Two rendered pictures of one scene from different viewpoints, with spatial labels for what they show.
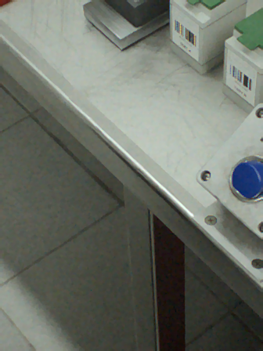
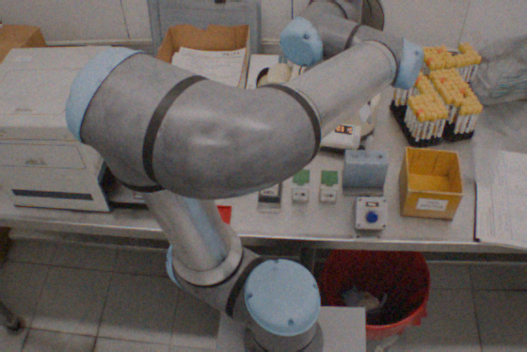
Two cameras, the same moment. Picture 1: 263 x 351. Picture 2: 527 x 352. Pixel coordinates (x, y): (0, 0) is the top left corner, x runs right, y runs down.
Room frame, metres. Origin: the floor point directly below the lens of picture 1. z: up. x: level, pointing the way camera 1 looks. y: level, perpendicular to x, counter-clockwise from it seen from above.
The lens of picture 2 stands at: (0.13, 0.55, 1.86)
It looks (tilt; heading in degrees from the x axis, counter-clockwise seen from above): 50 degrees down; 312
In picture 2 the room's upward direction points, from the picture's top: 3 degrees counter-clockwise
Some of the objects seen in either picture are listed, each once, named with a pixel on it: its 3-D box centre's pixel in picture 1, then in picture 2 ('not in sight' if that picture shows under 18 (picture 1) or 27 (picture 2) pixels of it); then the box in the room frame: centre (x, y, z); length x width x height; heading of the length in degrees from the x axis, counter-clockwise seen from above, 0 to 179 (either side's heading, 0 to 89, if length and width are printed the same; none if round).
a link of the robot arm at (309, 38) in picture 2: not in sight; (322, 36); (0.52, -0.03, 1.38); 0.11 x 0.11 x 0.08; 6
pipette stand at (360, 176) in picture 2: not in sight; (364, 170); (0.48, -0.19, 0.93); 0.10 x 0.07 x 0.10; 37
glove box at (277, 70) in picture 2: not in sight; (269, 87); (0.84, -0.29, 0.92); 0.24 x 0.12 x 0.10; 125
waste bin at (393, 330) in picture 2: not in sight; (364, 304); (0.40, -0.24, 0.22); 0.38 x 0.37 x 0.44; 35
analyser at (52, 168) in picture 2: not in sight; (63, 128); (1.08, 0.22, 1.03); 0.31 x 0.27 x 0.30; 35
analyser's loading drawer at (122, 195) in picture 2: not in sight; (136, 188); (0.87, 0.18, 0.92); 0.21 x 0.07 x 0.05; 35
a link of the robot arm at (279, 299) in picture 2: not in sight; (279, 304); (0.37, 0.26, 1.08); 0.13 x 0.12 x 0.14; 6
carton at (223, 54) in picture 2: not in sight; (202, 73); (1.01, -0.19, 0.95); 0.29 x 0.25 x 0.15; 125
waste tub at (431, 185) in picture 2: not in sight; (429, 184); (0.33, -0.26, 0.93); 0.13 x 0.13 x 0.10; 32
